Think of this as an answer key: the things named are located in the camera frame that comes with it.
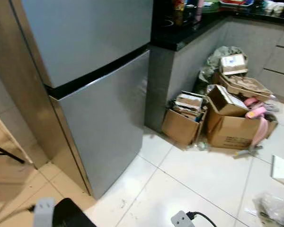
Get silver fridge main door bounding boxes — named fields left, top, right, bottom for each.
left=50, top=50, right=151, bottom=200

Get silver two-door fridge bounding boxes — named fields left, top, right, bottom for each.
left=0, top=0, right=155, bottom=200

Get silver fridge freezer door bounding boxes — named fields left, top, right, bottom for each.
left=19, top=0, right=155, bottom=89

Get black folding stand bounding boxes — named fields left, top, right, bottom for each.
left=0, top=142, right=26, bottom=164

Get small brown cardboard box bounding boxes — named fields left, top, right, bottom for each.
left=161, top=91, right=208, bottom=145

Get stack of papers and packets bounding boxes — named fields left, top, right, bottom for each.
left=174, top=92, right=205, bottom=119

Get grey kitchen counter cabinet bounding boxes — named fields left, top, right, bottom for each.
left=144, top=19, right=284, bottom=133

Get large printed cardboard box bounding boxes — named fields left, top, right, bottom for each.
left=205, top=96, right=278, bottom=150

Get grey brush head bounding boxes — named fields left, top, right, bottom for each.
left=233, top=145, right=264, bottom=158

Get open empty cardboard box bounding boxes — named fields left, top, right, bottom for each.
left=208, top=84, right=252, bottom=117

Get clear crumpled plastic bag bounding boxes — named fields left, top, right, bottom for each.
left=252, top=191, right=284, bottom=224

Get black stone countertop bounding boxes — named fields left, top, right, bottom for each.
left=151, top=0, right=284, bottom=52

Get grey-green crumpled bag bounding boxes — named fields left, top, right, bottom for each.
left=196, top=46, right=249, bottom=93

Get pink plastic item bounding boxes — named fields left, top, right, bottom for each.
left=243, top=97, right=268, bottom=119

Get flat cardboard tray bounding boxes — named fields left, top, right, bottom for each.
left=213, top=71, right=275, bottom=102

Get cardboard box with white label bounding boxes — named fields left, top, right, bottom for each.
left=220, top=53, right=249, bottom=77

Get dark bottles on countertop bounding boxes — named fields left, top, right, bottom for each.
left=170, top=0, right=207, bottom=25

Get green plates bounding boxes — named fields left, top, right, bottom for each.
left=201, top=0, right=221, bottom=13

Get grey cabinet drawers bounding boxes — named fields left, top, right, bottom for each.
left=257, top=28, right=284, bottom=101

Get red tray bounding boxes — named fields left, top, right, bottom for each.
left=220, top=0, right=252, bottom=8

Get white cups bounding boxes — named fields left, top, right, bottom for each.
left=262, top=0, right=284, bottom=15

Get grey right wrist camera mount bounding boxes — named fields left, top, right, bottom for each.
left=170, top=210, right=195, bottom=227

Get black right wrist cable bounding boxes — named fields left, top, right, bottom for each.
left=186, top=211, right=219, bottom=227

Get pink long handle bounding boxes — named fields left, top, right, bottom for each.
left=253, top=116, right=271, bottom=150

